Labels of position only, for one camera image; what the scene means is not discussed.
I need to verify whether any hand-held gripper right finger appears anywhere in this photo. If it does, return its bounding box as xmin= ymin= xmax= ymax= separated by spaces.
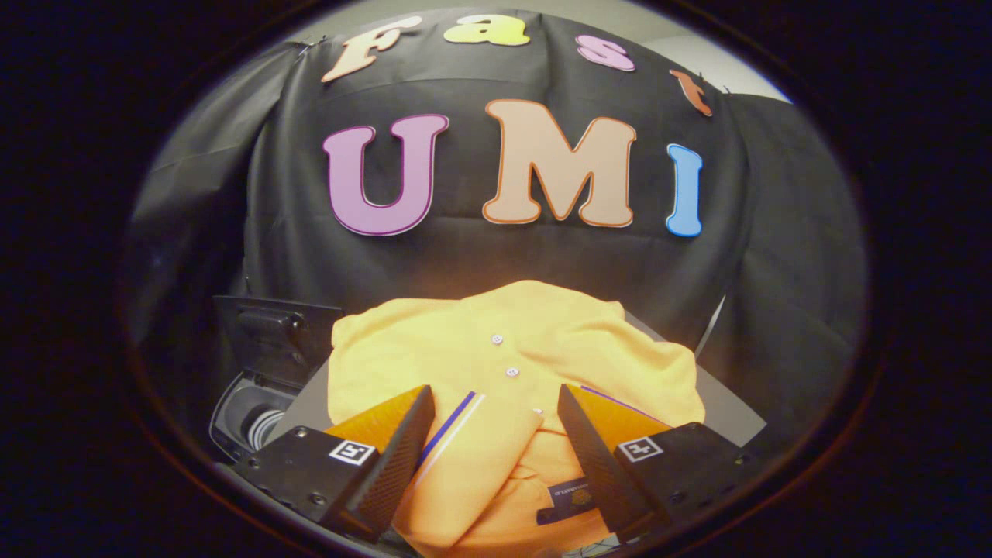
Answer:
xmin=556 ymin=384 xmax=768 ymax=543

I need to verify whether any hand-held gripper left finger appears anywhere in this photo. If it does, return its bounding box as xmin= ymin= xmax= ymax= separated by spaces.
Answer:
xmin=232 ymin=384 xmax=436 ymax=543

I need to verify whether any orange polo shirt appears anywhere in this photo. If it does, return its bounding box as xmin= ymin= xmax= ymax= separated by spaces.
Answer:
xmin=327 ymin=279 xmax=706 ymax=558

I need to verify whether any black backdrop cloth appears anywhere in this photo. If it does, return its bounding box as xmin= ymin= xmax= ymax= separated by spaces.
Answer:
xmin=124 ymin=8 xmax=869 ymax=466

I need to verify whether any cream cabinet with dark frame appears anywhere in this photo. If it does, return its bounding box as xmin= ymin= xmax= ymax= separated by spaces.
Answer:
xmin=267 ymin=310 xmax=768 ymax=466

